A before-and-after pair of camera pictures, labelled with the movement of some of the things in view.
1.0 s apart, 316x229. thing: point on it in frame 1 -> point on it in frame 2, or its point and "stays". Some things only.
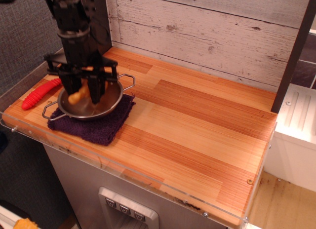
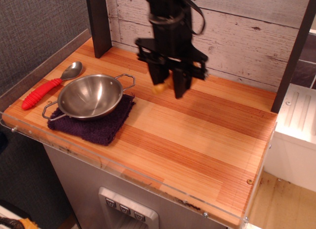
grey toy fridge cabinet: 99,199 stays
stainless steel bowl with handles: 86,108 stays
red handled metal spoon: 40,92 stays
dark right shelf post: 294,52 stays
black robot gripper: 79,60 -> 172,43
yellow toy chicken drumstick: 83,95 -> 161,88
